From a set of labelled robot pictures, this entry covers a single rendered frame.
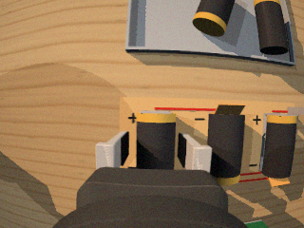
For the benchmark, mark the black cylinder with yellow end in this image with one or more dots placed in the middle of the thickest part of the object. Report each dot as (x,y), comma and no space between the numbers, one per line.
(226,136)
(271,28)
(155,141)
(279,146)
(212,16)

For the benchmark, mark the green open-top box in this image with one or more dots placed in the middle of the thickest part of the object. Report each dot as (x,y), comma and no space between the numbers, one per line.
(256,224)

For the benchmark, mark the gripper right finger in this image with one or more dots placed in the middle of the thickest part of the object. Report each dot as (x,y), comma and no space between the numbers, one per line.
(192,155)

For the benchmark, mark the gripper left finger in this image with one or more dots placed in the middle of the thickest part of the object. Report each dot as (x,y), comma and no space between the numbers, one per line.
(114,152)

